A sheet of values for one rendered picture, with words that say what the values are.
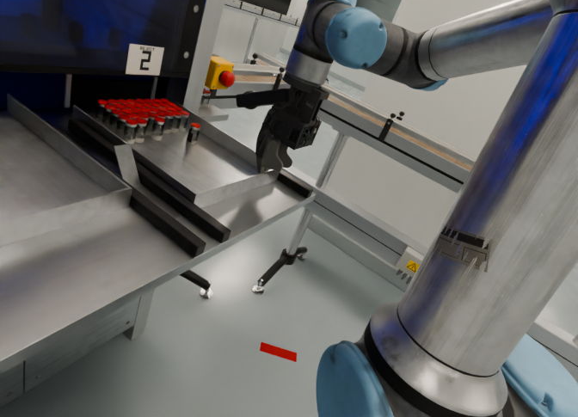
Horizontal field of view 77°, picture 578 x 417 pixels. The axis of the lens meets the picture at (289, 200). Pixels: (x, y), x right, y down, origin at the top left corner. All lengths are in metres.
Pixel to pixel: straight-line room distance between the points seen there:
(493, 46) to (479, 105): 1.55
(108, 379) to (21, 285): 0.99
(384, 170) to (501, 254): 1.92
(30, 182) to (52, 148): 0.11
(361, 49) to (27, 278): 0.49
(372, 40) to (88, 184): 0.47
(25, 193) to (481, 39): 0.62
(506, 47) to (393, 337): 0.35
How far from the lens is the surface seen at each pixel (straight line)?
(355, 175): 2.24
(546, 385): 0.44
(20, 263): 0.52
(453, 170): 1.48
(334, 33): 0.55
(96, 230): 0.56
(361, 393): 0.32
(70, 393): 1.44
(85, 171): 0.68
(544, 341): 1.73
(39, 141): 0.76
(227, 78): 1.01
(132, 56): 0.84
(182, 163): 0.77
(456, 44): 0.55
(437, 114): 2.08
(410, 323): 0.31
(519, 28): 0.50
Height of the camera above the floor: 1.23
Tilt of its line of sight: 27 degrees down
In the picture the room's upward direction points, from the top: 22 degrees clockwise
